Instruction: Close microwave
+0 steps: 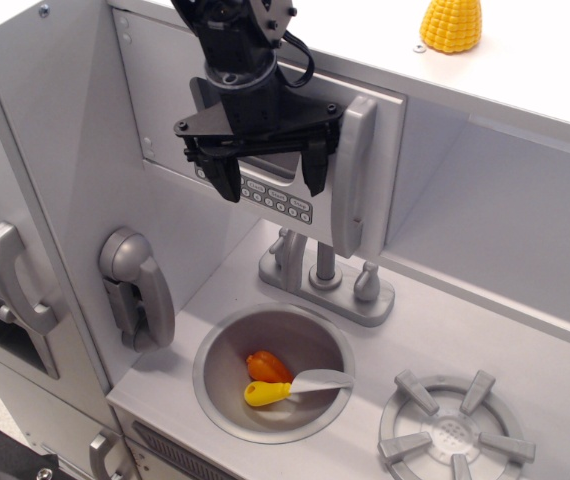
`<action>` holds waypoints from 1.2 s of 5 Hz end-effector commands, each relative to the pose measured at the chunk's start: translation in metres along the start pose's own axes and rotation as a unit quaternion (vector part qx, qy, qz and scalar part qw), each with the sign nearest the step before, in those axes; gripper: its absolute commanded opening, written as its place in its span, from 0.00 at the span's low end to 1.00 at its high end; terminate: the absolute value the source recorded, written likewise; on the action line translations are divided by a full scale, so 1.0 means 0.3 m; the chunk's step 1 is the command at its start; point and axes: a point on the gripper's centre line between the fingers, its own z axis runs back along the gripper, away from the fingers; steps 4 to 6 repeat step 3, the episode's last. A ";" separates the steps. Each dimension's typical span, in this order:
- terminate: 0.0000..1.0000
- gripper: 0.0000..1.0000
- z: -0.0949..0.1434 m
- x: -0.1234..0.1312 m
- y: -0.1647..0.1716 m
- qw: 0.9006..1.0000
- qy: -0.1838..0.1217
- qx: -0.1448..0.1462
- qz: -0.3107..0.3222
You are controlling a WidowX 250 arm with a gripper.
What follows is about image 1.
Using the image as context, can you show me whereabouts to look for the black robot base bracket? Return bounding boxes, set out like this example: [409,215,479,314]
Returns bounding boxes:
[0,431,66,480]

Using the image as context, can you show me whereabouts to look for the grey toy wall phone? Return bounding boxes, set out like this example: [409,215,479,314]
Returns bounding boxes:
[99,227,175,353]

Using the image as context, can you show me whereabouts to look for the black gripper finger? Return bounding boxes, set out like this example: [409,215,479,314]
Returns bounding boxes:
[203,157,241,203]
[301,139,327,197]

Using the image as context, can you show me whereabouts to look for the grey fridge door handle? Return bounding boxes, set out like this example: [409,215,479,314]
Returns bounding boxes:
[0,222,57,335]

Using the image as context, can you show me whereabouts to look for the round metal sink bowl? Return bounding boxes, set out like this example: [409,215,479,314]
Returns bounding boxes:
[193,303,355,444]

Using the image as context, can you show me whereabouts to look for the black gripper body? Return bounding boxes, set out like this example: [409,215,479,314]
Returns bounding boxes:
[174,82,344,166]

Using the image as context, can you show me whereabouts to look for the orange toy pepper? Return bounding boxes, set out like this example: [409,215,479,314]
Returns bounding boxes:
[246,350,294,383]

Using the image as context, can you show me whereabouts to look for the grey ice dispenser panel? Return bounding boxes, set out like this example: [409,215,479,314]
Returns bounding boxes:
[0,299,60,380]

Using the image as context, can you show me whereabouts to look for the grey toy faucet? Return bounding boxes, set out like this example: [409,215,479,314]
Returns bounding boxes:
[259,228,395,328]

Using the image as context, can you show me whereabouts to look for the white microwave door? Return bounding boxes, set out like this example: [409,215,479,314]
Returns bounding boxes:
[114,1,406,258]

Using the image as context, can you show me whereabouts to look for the yellow toy corn cob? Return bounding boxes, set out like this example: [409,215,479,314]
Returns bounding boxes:
[419,0,482,54]

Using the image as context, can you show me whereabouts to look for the grey oven door handle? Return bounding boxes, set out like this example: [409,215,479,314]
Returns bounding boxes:
[89,433,122,480]

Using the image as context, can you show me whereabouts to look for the grey toy stove burner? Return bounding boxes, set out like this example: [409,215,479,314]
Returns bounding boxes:
[378,370,536,479]

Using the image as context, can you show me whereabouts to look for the white toy kitchen cabinet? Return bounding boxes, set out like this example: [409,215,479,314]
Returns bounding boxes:
[0,1,570,479]

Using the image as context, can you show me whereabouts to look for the yellow handled toy knife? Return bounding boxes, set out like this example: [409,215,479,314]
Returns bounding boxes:
[244,369,355,407]

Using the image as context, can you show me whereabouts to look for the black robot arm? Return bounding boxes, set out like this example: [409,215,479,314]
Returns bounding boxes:
[173,1,344,202]

